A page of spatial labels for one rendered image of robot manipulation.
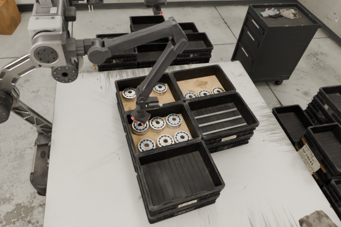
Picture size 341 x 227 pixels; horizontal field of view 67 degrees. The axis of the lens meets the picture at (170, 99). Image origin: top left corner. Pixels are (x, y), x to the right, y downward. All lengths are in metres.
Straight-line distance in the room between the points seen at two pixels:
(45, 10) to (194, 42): 1.95
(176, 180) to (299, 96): 2.40
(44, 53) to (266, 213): 1.41
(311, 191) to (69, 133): 1.57
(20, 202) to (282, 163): 2.00
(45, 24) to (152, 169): 0.90
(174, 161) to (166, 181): 0.13
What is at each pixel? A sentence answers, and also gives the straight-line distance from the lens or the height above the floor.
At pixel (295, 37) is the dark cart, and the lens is 3.03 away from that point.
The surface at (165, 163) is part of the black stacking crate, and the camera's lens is 1.51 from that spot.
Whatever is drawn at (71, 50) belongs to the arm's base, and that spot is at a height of 1.47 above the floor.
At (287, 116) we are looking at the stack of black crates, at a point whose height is 0.27.
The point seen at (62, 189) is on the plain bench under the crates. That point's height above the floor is 0.70.
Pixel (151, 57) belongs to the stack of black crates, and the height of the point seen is 0.38.
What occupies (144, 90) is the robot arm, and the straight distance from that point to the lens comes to 1.33.
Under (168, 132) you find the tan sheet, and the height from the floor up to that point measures 0.83.
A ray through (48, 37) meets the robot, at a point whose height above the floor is 1.50.
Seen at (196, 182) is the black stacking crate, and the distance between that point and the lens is 1.48.
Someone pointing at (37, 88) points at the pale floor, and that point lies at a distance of 3.23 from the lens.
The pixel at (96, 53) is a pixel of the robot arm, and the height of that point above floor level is 1.45.
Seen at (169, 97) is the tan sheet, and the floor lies 0.83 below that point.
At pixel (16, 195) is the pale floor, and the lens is 2.53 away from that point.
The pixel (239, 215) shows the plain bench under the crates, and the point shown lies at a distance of 1.61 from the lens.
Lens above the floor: 2.15
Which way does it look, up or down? 47 degrees down
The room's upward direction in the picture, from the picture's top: 8 degrees clockwise
